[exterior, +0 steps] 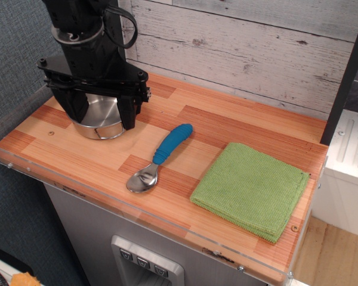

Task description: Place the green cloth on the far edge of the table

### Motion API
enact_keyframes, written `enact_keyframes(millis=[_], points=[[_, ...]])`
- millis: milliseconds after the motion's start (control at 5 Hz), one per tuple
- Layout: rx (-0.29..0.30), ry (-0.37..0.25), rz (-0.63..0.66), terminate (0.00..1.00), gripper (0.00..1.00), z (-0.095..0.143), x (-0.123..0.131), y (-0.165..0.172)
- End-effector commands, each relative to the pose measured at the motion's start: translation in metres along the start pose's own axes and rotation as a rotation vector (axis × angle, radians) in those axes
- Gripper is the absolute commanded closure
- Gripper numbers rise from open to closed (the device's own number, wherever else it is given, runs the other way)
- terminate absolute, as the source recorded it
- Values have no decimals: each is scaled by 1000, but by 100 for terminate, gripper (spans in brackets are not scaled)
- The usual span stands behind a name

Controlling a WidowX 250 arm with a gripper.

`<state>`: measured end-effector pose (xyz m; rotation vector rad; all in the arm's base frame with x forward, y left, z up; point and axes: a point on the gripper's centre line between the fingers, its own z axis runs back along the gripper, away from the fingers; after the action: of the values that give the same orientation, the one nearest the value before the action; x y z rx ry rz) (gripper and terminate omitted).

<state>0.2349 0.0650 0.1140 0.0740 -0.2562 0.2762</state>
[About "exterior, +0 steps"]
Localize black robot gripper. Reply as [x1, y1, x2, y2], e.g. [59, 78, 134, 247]
[37, 28, 150, 130]

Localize green cloth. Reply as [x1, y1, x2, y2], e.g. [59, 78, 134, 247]
[190, 142, 310, 243]

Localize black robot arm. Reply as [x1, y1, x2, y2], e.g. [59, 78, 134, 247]
[37, 1, 150, 130]

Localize small stainless steel pot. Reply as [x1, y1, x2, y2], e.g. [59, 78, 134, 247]
[71, 94, 125, 140]

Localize clear acrylic table guard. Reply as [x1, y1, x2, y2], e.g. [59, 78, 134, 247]
[0, 80, 327, 285]

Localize grey toy fridge cabinet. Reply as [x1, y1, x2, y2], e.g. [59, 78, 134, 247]
[45, 185, 262, 285]

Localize silver dispenser button panel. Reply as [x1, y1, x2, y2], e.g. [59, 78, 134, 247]
[111, 235, 186, 285]

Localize orange plush object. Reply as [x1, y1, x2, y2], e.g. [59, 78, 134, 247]
[10, 272, 42, 286]

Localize white toy sink unit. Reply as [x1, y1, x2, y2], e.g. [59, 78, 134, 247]
[312, 110, 358, 235]

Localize blue handled metal spoon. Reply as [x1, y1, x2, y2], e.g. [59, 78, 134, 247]
[126, 123, 193, 193]

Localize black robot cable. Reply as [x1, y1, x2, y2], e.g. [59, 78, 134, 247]
[103, 6, 138, 50]

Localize black right frame post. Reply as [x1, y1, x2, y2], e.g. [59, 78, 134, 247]
[320, 34, 358, 146]

